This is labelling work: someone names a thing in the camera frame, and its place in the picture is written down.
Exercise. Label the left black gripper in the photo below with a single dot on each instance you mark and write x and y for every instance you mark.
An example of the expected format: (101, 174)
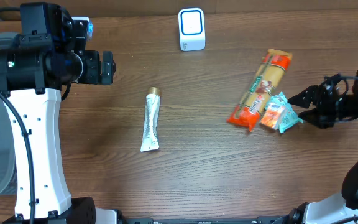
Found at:
(107, 68)

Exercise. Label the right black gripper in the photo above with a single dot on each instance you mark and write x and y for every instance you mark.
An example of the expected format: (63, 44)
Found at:
(317, 94)

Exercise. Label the teal snack packet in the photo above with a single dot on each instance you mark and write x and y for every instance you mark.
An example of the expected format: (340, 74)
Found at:
(290, 118)

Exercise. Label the small orange packet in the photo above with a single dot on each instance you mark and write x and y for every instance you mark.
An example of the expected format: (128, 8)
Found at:
(273, 115)

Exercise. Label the long orange snack package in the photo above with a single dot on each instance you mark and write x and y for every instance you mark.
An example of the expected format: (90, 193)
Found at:
(270, 73)

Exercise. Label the white silver tube package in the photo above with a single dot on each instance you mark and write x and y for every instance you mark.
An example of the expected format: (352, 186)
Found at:
(152, 105)

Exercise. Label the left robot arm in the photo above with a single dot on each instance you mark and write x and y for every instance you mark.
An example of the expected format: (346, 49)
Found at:
(35, 75)

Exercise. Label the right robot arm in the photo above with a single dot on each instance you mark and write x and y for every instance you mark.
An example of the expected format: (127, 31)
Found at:
(341, 207)

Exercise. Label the white barcode scanner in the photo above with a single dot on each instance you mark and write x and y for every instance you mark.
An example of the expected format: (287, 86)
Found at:
(191, 29)

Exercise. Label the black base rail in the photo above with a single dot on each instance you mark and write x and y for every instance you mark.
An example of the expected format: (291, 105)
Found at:
(258, 220)

